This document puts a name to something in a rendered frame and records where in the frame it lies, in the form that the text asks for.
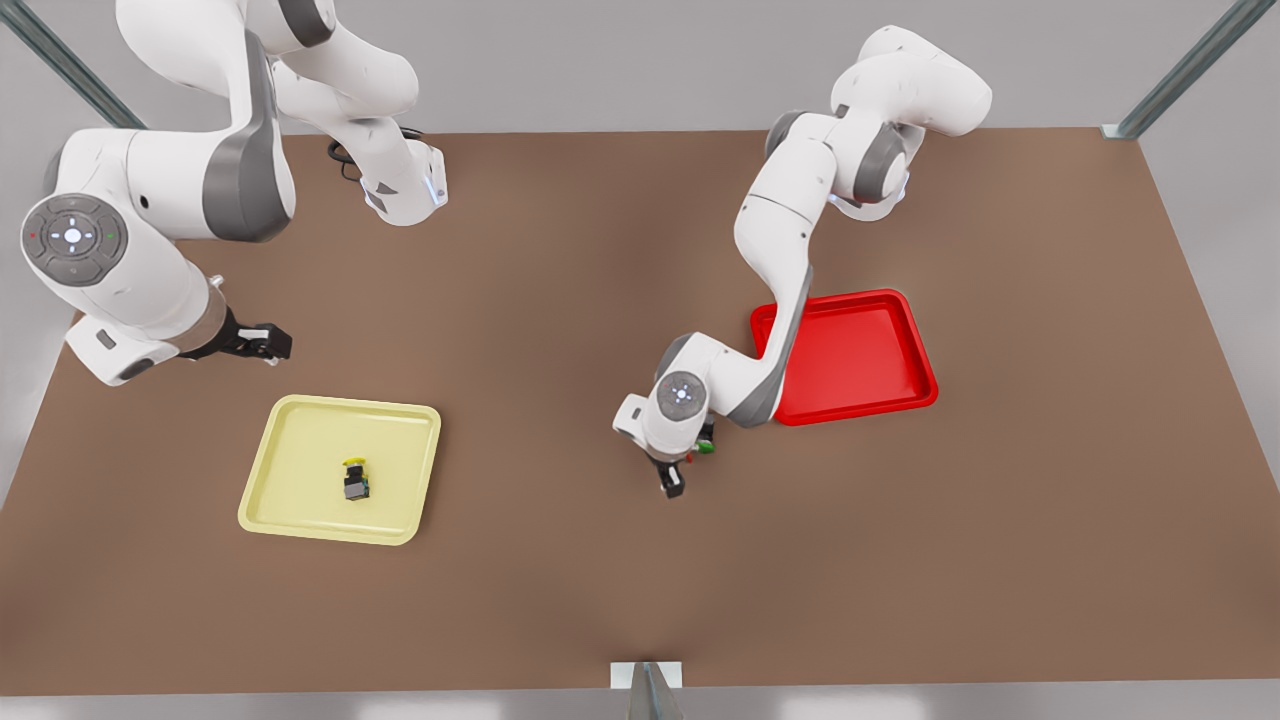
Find silver frame post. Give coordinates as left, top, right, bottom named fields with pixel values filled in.
left=0, top=0, right=148, bottom=132
left=1100, top=0, right=1280, bottom=142
left=610, top=660, right=685, bottom=720

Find black cable loop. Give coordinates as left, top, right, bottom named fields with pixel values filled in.
left=327, top=126, right=427, bottom=183

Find yellow square tray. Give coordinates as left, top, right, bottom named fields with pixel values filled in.
left=237, top=394, right=442, bottom=547

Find red square tray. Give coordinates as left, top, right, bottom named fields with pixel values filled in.
left=750, top=289, right=940, bottom=428

